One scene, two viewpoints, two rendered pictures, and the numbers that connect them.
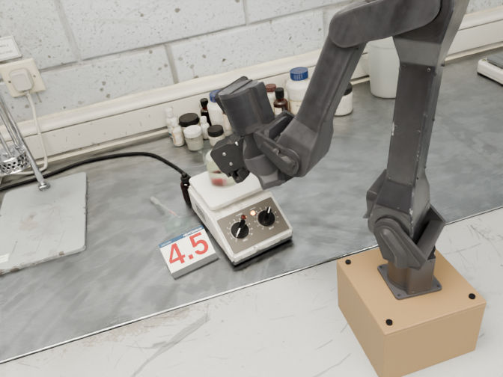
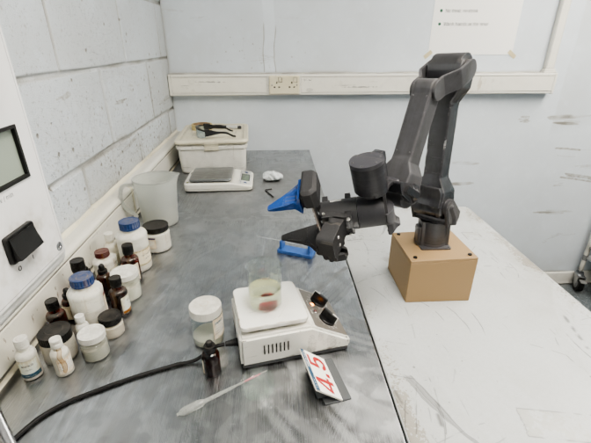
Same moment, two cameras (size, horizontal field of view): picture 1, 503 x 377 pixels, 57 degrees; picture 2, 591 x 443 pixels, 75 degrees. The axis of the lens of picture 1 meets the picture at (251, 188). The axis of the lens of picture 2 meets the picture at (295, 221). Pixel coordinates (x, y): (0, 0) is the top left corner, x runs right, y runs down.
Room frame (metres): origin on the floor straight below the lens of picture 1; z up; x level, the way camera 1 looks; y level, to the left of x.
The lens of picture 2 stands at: (0.63, 0.61, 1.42)
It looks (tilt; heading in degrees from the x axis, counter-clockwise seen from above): 25 degrees down; 277
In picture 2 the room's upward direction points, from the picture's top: straight up
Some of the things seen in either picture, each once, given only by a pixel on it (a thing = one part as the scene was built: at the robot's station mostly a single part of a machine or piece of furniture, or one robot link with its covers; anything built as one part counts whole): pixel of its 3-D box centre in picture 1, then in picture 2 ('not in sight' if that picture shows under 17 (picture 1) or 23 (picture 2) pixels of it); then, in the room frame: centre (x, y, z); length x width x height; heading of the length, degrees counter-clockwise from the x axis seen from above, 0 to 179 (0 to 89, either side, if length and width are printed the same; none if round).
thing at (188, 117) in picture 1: (190, 126); (57, 343); (1.12, 0.13, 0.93); 0.05 x 0.05 x 0.06
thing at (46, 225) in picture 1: (41, 218); not in sight; (0.85, 0.48, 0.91); 0.30 x 0.20 x 0.01; 10
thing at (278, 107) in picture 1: (281, 105); (130, 262); (1.11, -0.11, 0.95); 0.04 x 0.04 x 0.10
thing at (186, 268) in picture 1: (188, 251); (324, 373); (0.64, 0.13, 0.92); 0.09 x 0.06 x 0.04; 113
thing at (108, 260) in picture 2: (272, 99); (105, 266); (1.17, -0.10, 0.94); 0.05 x 0.05 x 0.09
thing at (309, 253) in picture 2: not in sight; (295, 247); (0.74, -0.29, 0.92); 0.10 x 0.03 x 0.04; 166
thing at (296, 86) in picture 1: (300, 93); (133, 243); (1.14, -0.17, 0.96); 0.07 x 0.07 x 0.13
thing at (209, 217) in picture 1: (235, 206); (282, 321); (0.73, 0.04, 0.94); 0.22 x 0.13 x 0.08; 22
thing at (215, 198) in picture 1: (226, 182); (268, 304); (0.75, 0.05, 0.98); 0.12 x 0.12 x 0.01; 22
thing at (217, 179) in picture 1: (219, 164); (265, 286); (0.76, 0.05, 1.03); 0.07 x 0.06 x 0.08; 108
